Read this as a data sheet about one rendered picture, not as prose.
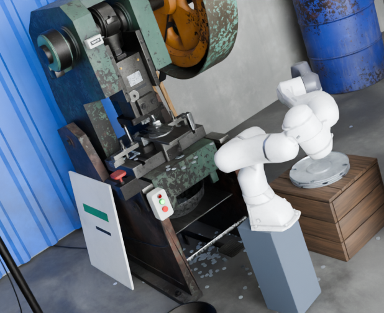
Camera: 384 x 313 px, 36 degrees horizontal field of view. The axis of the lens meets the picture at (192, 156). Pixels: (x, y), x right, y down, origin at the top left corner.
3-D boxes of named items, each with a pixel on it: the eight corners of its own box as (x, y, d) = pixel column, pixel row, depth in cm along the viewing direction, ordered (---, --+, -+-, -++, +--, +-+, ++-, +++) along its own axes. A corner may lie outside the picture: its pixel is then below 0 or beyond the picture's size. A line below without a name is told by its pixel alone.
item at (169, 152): (201, 153, 284) (191, 128, 279) (178, 167, 278) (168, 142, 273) (173, 146, 305) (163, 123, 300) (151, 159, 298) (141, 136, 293)
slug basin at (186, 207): (222, 196, 312) (216, 180, 308) (172, 231, 297) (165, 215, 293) (186, 185, 340) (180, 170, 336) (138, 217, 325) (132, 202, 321)
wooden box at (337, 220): (392, 218, 297) (377, 158, 284) (347, 262, 279) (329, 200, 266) (329, 204, 329) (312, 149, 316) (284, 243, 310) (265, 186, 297)
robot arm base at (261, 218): (307, 209, 246) (298, 180, 240) (282, 235, 235) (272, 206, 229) (265, 204, 262) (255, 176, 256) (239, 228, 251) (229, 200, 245)
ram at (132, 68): (164, 105, 289) (142, 48, 278) (140, 119, 283) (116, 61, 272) (146, 102, 304) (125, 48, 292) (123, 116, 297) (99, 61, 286)
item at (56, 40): (91, 69, 269) (70, 22, 260) (69, 80, 264) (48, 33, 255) (71, 68, 287) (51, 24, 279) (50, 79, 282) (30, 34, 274)
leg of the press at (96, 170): (204, 295, 295) (137, 135, 261) (187, 308, 290) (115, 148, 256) (118, 246, 370) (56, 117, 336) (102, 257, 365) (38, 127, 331)
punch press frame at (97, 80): (247, 219, 313) (155, -32, 262) (185, 266, 294) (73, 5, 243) (167, 191, 378) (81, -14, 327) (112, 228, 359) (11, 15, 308)
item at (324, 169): (299, 156, 309) (298, 154, 308) (354, 149, 294) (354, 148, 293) (283, 185, 286) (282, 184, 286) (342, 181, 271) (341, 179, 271)
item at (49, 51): (175, 17, 291) (163, -19, 284) (59, 75, 262) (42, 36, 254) (156, 17, 305) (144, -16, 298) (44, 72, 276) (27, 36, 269)
